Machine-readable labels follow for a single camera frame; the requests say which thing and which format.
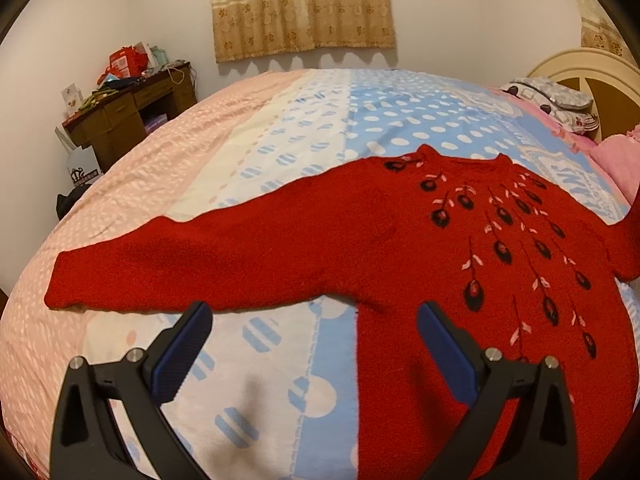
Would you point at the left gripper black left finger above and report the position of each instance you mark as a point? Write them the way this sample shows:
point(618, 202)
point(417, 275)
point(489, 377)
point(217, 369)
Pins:
point(86, 441)

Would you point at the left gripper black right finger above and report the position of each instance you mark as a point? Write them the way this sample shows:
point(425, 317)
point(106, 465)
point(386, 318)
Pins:
point(541, 441)

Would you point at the red knitted sweater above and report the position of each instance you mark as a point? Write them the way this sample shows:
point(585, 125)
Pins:
point(510, 257)

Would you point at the pink blue patterned bedspread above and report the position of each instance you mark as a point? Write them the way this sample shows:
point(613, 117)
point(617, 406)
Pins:
point(274, 392)

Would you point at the black bag on floor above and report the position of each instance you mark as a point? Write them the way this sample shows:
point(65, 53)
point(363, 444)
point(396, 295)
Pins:
point(64, 203)

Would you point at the white paper bag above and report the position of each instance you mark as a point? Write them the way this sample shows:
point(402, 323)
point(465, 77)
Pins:
point(81, 163)

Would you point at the pink fluffy blanket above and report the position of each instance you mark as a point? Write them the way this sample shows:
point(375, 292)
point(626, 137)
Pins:
point(619, 156)

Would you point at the dark wooden desk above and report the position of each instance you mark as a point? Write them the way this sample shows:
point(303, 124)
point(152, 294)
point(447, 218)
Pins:
point(116, 125)

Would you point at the grey patterned pillow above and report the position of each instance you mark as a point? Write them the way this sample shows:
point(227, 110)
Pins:
point(570, 108)

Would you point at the white card on desk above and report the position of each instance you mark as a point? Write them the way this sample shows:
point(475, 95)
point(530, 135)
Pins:
point(73, 99)

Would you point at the cream wooden headboard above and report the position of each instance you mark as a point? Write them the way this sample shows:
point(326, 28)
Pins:
point(611, 81)

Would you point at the red gift box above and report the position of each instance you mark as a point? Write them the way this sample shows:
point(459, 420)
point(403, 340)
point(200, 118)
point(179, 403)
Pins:
point(128, 62)

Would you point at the beige patterned curtain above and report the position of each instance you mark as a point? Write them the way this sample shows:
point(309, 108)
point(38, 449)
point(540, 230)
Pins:
point(257, 28)

